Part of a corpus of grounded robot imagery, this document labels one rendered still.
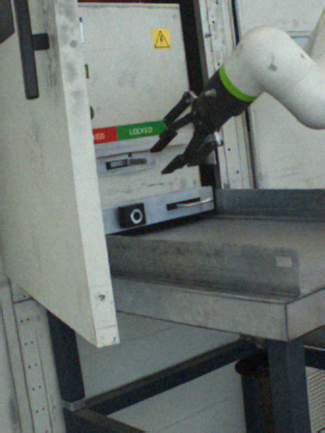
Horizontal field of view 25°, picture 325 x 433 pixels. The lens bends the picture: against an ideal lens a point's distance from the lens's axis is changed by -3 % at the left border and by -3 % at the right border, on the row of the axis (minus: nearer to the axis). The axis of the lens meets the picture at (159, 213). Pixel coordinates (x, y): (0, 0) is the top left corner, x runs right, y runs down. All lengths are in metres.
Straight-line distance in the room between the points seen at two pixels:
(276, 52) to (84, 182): 0.55
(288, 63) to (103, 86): 0.53
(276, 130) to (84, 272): 1.18
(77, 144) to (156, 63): 0.94
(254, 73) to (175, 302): 0.44
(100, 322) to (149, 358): 0.84
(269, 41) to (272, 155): 0.70
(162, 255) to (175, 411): 0.70
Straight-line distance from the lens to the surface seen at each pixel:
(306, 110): 1.34
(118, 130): 1.70
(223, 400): 1.93
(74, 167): 0.87
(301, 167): 2.06
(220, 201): 1.87
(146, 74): 1.77
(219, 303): 1.07
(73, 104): 0.87
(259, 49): 1.31
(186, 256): 1.15
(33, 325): 1.54
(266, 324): 1.02
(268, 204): 1.76
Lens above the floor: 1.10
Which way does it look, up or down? 7 degrees down
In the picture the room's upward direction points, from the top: 7 degrees counter-clockwise
